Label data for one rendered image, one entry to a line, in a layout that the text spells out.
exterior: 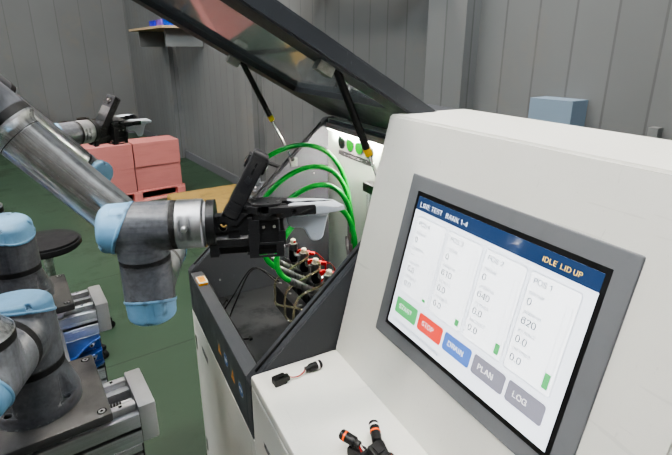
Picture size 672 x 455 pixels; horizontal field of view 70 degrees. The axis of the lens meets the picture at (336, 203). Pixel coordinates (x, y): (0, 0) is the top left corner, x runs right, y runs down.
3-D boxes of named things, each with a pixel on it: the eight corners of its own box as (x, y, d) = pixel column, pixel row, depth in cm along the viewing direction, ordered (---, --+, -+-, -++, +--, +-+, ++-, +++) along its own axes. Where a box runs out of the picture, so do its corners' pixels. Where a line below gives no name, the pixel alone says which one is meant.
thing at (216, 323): (194, 313, 170) (190, 272, 165) (206, 310, 172) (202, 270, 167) (248, 430, 118) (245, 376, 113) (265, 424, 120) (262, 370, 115)
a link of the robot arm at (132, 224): (112, 246, 76) (104, 195, 73) (184, 242, 77) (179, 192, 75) (97, 268, 68) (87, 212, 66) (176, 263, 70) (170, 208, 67)
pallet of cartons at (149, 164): (71, 194, 579) (61, 139, 558) (169, 180, 641) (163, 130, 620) (80, 213, 514) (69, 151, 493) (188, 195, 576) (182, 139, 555)
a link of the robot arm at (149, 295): (184, 293, 84) (178, 235, 80) (174, 328, 73) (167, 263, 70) (137, 297, 83) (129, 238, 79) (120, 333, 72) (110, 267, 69)
